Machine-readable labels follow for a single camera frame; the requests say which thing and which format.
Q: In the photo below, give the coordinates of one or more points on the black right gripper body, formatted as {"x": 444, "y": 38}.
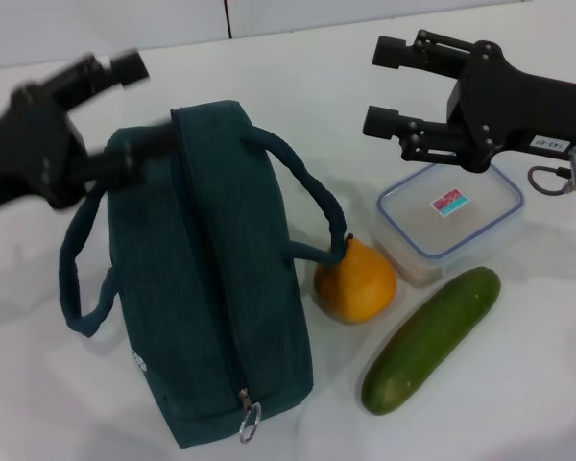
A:
{"x": 518, "y": 101}

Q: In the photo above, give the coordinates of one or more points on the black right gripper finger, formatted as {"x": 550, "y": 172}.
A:
{"x": 413, "y": 134}
{"x": 422, "y": 53}

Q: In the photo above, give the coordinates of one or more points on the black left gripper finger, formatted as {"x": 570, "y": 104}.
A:
{"x": 105, "y": 74}
{"x": 125, "y": 156}

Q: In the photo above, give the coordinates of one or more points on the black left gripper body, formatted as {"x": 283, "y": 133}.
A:
{"x": 24, "y": 144}

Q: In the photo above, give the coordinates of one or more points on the clear blue-rimmed plastic lunch box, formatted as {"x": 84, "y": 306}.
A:
{"x": 461, "y": 216}

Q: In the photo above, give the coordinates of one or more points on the dark teal fabric lunch bag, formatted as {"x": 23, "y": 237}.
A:
{"x": 221, "y": 249}

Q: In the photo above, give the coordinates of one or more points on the orange yellow pear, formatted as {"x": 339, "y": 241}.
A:
{"x": 360, "y": 293}

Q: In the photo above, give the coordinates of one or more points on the green cucumber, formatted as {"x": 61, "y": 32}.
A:
{"x": 427, "y": 346}

